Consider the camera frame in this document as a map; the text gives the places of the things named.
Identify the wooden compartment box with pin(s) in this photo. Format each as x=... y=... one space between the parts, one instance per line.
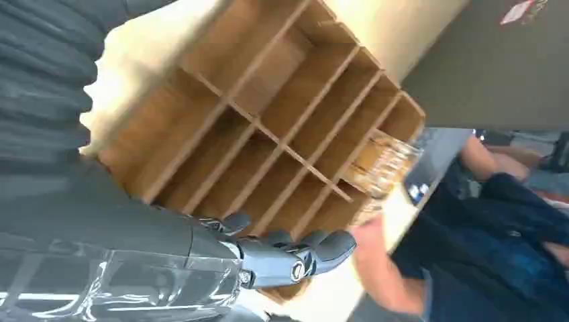
x=284 y=89

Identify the stack of pale cards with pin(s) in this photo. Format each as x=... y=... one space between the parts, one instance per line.
x=382 y=166

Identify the red white floor sticker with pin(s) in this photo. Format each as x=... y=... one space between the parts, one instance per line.
x=520 y=11

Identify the dark card with white print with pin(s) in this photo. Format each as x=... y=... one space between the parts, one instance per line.
x=433 y=171

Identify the person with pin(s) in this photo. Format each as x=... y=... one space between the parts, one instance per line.
x=480 y=249

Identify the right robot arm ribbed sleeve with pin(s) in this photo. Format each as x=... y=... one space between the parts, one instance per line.
x=40 y=80

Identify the person's hand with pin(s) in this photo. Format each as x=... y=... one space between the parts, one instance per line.
x=369 y=240

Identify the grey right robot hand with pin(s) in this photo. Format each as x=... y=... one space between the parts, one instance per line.
x=111 y=249

